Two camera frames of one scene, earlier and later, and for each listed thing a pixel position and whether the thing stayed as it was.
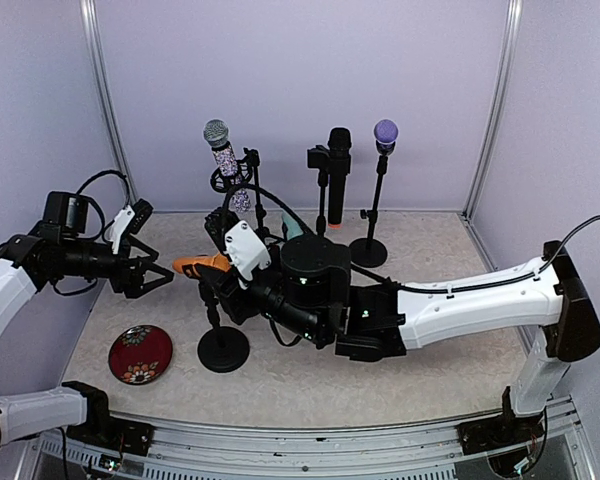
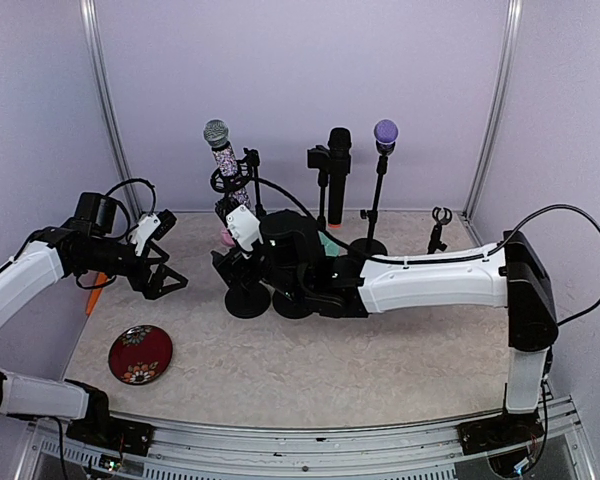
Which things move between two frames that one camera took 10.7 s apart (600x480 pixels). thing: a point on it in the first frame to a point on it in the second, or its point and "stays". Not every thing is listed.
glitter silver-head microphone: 217,134 stays
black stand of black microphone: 318,157 stays
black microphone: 339,143 stays
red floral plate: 139,355 stays
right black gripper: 224,282 to 229,268
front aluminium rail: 191,449 stays
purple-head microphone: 385,133 stays
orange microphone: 184,264 to 93,300
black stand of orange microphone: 222,349 to 441,216
